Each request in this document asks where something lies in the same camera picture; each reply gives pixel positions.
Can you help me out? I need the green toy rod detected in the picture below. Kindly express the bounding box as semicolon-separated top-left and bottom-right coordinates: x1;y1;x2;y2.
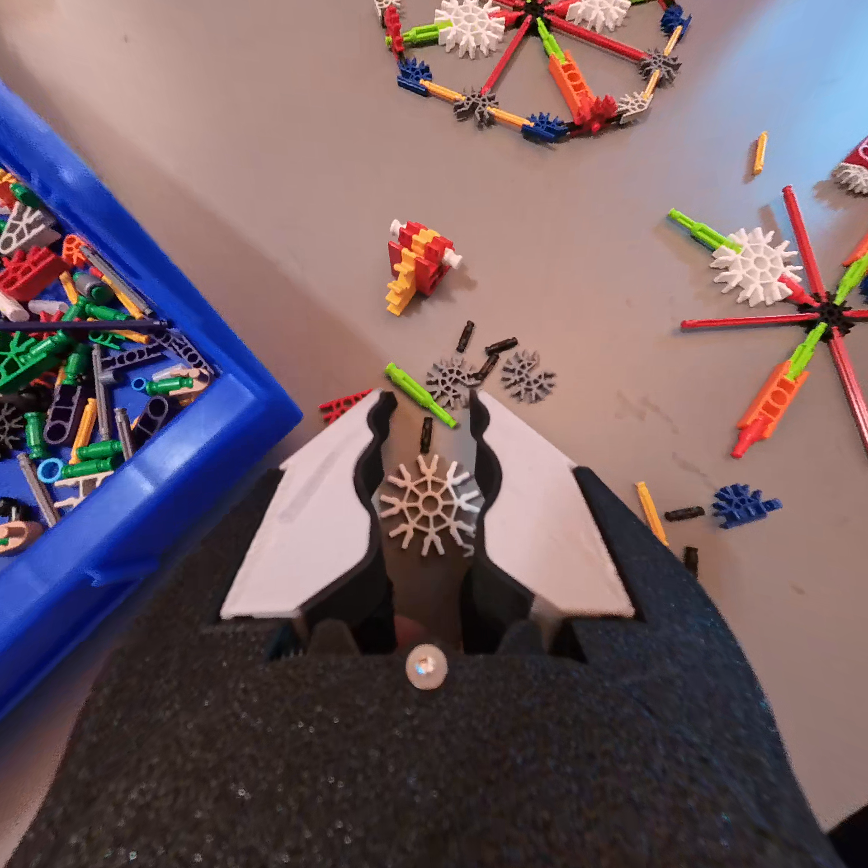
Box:
834;254;868;306
384;362;459;429

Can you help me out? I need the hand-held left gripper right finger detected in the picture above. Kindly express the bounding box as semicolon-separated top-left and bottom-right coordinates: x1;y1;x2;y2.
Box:
468;390;636;643

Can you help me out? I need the heap of mixed toy pieces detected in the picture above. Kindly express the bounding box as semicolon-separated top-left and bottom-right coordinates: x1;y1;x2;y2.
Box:
0;166;217;557

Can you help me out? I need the large white snowflake connector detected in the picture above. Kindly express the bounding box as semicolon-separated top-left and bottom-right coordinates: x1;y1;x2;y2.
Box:
378;454;484;558

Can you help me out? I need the blue plastic bin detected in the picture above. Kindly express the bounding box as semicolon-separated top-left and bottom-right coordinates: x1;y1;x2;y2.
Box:
0;81;304;720

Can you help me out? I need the blue snowflake connector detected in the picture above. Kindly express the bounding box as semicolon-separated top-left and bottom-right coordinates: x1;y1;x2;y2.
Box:
711;483;783;530

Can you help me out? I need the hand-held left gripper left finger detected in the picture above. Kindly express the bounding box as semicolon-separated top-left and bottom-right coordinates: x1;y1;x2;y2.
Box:
219;390;399;640

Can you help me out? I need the red yellow connector cluster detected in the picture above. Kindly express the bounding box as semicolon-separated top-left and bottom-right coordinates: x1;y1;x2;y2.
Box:
385;218;464;317

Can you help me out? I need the colourful toy wheel model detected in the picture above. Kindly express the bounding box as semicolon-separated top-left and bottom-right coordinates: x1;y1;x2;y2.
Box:
373;0;693;145

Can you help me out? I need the small red fan connector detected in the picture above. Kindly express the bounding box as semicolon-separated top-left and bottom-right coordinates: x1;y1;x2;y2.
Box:
319;388;375;425

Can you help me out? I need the dark grey snowflake connector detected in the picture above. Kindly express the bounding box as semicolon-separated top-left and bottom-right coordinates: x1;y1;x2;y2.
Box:
426;356;481;410
500;350;557;403

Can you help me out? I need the half-built spoke toy model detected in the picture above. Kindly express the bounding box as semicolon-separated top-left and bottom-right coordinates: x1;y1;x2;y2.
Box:
666;136;868;461

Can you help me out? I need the light grey fan connector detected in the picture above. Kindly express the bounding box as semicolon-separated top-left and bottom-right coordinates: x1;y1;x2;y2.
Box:
451;470;484;557

